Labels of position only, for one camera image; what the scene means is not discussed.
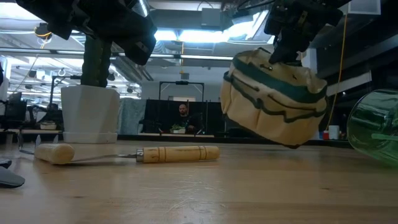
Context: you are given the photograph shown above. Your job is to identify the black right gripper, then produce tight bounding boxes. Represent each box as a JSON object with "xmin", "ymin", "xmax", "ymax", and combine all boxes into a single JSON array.
[{"xmin": 264, "ymin": 0, "xmax": 352, "ymax": 65}]

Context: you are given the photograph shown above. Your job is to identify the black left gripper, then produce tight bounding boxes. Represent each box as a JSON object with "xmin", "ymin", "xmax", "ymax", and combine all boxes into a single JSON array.
[{"xmin": 73, "ymin": 0, "xmax": 158, "ymax": 67}]

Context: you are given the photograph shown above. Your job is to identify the cream and green gardening bag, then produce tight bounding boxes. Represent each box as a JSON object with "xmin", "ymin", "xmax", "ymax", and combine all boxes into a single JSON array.
[{"xmin": 220, "ymin": 47, "xmax": 329, "ymax": 149}]

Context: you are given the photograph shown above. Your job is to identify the wooden-handled garden trowel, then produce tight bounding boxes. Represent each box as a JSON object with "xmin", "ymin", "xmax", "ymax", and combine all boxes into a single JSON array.
[{"xmin": 67, "ymin": 144, "xmax": 221, "ymax": 165}]

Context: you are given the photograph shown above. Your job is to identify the wooden-handled hand rake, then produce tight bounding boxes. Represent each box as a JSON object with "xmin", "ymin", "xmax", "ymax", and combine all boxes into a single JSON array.
[{"xmin": 17, "ymin": 130, "xmax": 76, "ymax": 166}]

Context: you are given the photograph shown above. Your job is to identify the dark green pruning shears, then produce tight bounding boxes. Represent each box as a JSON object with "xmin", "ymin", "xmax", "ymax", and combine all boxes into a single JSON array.
[{"xmin": 0, "ymin": 158, "xmax": 26, "ymax": 189}]

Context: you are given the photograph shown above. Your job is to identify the tall green cactus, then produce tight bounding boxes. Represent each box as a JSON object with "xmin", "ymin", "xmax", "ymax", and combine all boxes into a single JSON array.
[{"xmin": 80, "ymin": 34, "xmax": 113, "ymax": 88}]

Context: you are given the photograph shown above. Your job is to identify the grey ceiling box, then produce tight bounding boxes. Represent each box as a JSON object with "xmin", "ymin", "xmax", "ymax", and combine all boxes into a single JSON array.
[{"xmin": 201, "ymin": 7, "xmax": 222, "ymax": 27}]

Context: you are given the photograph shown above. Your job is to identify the long tube ceiling light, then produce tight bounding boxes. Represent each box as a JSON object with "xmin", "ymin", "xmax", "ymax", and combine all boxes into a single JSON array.
[{"xmin": 149, "ymin": 54, "xmax": 234, "ymax": 62}]

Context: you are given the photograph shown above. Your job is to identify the grey cloth cover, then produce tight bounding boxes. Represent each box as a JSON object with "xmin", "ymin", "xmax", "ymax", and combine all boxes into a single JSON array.
[{"xmin": 118, "ymin": 98, "xmax": 147, "ymax": 135}]

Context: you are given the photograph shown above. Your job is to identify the white cup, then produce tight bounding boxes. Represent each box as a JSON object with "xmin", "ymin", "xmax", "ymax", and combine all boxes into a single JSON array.
[{"xmin": 328, "ymin": 124, "xmax": 341, "ymax": 141}]

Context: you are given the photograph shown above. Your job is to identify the black partition panel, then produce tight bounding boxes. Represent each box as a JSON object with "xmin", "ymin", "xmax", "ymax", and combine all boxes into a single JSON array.
[{"xmin": 145, "ymin": 99, "xmax": 225, "ymax": 135}]

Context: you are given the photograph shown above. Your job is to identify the white faceted plant pot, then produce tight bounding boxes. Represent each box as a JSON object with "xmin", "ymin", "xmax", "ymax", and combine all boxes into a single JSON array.
[{"xmin": 60, "ymin": 85, "xmax": 121, "ymax": 144}]

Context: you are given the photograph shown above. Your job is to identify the person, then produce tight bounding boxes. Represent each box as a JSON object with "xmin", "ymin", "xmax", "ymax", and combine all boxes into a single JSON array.
[{"xmin": 172, "ymin": 103, "xmax": 203, "ymax": 134}]

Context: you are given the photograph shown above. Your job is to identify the green transparent glass object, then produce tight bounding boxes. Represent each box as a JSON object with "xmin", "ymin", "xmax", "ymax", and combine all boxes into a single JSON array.
[{"xmin": 346, "ymin": 88, "xmax": 398, "ymax": 169}]

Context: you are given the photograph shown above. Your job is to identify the yellow power cable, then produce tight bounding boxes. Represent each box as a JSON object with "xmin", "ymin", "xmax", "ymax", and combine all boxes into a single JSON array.
[{"xmin": 325, "ymin": 14, "xmax": 349, "ymax": 131}]

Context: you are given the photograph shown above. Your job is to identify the ceiling cable reel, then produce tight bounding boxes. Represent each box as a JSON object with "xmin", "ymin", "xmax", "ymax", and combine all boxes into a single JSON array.
[{"xmin": 34, "ymin": 22, "xmax": 53, "ymax": 41}]

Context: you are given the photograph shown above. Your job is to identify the black background rig frame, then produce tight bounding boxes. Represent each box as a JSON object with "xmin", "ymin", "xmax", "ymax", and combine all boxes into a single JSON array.
[{"xmin": 159, "ymin": 81, "xmax": 205, "ymax": 134}]

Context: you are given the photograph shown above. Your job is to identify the black aluminium table frame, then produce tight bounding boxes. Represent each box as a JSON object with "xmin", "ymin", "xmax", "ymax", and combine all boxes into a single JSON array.
[{"xmin": 118, "ymin": 133, "xmax": 354, "ymax": 149}]

